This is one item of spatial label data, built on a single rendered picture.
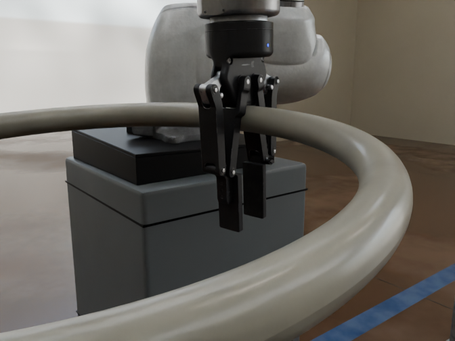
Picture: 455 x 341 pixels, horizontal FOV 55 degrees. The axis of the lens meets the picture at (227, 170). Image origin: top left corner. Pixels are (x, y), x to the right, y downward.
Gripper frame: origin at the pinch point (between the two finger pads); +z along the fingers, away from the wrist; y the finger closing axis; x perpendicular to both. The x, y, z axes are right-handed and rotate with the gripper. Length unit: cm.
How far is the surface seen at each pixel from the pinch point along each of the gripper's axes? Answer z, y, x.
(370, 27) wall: -45, -691, -241
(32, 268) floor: 89, -58, -179
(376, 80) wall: 39, -681, -223
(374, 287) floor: 94, -146, -30
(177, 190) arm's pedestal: 5.9, -10.7, -21.8
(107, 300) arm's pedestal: 32, -7, -41
